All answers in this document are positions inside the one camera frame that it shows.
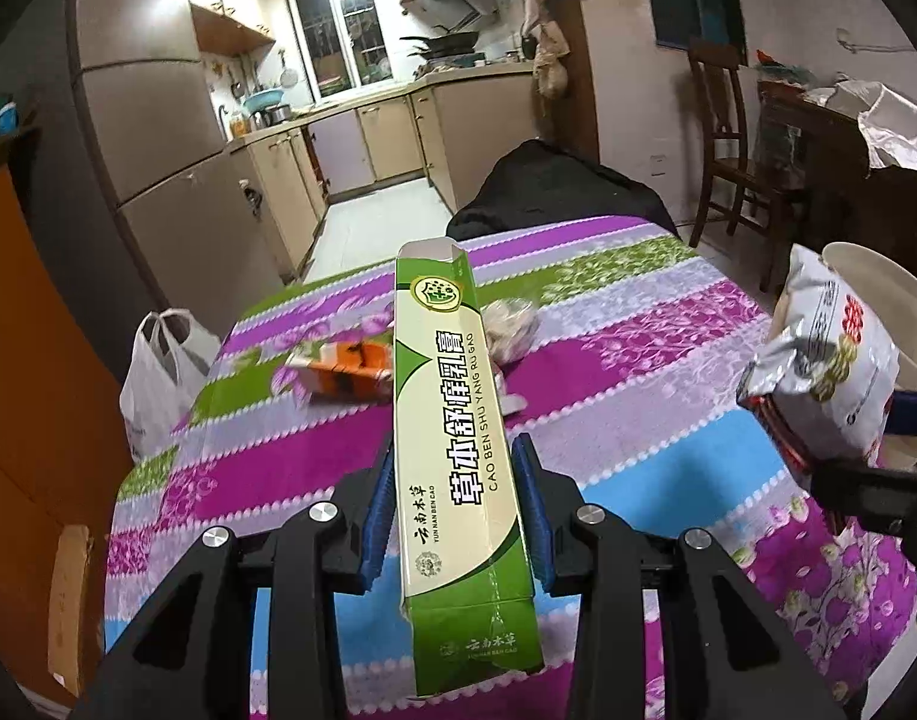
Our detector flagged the kitchen base cabinets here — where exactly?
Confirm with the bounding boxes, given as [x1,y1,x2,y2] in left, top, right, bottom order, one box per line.
[227,64,540,281]

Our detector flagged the green toothpaste box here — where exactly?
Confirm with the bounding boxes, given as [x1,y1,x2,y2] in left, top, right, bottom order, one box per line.
[394,238,543,699]

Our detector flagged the silver snack bag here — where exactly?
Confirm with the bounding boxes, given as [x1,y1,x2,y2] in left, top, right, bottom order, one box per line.
[737,244,900,475]

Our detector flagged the floral striped tablecloth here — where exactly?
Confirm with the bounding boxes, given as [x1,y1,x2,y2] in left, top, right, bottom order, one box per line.
[104,216,917,699]

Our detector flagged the white plastic shopping bag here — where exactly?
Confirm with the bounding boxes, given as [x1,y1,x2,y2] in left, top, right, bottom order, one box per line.
[118,309,221,463]

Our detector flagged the black cloth covered object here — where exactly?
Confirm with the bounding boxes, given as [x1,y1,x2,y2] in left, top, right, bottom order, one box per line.
[445,140,676,241]

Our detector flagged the kitchen window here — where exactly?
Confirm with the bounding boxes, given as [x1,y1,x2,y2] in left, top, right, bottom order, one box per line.
[289,0,394,103]

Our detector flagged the dark wooden chair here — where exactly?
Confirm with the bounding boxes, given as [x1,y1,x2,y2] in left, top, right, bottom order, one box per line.
[688,39,794,293]

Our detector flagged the white red medicine box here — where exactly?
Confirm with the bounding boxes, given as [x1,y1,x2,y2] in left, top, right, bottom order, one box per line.
[495,372,529,416]

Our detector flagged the black wok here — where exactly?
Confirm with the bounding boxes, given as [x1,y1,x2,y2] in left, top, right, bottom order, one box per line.
[403,31,480,60]

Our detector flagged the grey refrigerator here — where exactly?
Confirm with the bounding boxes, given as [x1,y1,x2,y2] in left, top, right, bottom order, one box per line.
[0,0,288,384]

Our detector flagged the brown wooden wardrobe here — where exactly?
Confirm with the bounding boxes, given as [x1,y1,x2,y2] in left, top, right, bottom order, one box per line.
[0,127,131,706]

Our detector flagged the cardboard box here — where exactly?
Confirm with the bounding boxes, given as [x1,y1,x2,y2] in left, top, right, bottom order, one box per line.
[47,525,94,697]

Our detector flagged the clear plastic wrapper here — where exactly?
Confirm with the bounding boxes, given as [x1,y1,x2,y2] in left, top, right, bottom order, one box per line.
[481,298,540,366]

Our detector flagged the orange carton box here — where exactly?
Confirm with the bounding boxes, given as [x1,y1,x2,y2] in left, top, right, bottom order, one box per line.
[284,341,394,401]

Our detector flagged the dark wooden table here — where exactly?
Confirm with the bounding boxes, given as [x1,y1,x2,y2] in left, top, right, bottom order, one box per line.
[758,82,917,277]

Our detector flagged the white plastic sheet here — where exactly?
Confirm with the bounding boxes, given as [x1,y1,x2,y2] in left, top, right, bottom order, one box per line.
[804,80,917,172]

